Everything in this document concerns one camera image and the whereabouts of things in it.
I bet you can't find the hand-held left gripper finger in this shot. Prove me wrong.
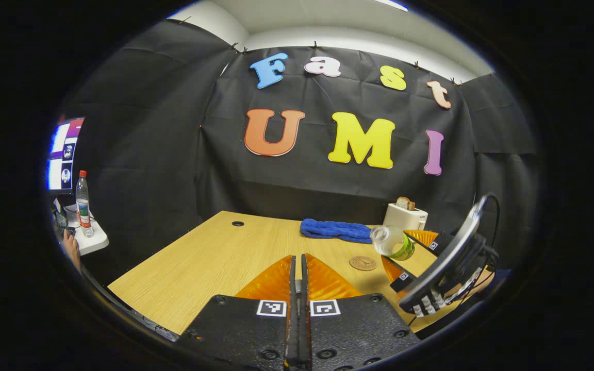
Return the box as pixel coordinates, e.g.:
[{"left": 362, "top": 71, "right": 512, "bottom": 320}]
[
  {"left": 176, "top": 255, "right": 298, "bottom": 371},
  {"left": 301, "top": 254, "right": 421, "bottom": 371}
]

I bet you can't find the white toaster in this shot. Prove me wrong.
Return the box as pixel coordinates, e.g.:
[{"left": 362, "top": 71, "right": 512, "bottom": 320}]
[{"left": 383, "top": 203, "right": 428, "bottom": 231}]

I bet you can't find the blue towel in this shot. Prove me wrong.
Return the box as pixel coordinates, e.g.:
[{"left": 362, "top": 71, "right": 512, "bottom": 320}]
[{"left": 300, "top": 218, "right": 375, "bottom": 244}]

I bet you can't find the white side table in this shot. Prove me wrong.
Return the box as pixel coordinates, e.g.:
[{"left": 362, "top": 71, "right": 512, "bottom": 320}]
[{"left": 52, "top": 204, "right": 109, "bottom": 256}]

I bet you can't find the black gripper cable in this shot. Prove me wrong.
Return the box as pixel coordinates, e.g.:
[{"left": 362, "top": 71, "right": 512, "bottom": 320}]
[{"left": 475, "top": 192, "right": 502, "bottom": 271}]

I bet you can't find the round brown coaster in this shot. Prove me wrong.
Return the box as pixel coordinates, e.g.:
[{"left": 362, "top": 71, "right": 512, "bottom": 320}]
[{"left": 349, "top": 256, "right": 378, "bottom": 272}]

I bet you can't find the green label water bottle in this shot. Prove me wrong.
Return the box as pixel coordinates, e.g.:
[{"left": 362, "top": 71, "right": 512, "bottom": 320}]
[{"left": 370, "top": 226, "right": 415, "bottom": 261}]

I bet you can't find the black backdrop cloth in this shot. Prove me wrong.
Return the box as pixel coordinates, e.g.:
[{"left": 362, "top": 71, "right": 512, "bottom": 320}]
[{"left": 57, "top": 20, "right": 540, "bottom": 268}]

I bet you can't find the red cap water bottle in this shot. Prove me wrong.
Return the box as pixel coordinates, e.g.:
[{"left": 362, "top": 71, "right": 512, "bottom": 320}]
[{"left": 75, "top": 171, "right": 95, "bottom": 238}]

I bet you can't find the computer monitor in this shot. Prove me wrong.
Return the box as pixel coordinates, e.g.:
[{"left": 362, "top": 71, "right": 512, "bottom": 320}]
[{"left": 47, "top": 117, "right": 85, "bottom": 191}]

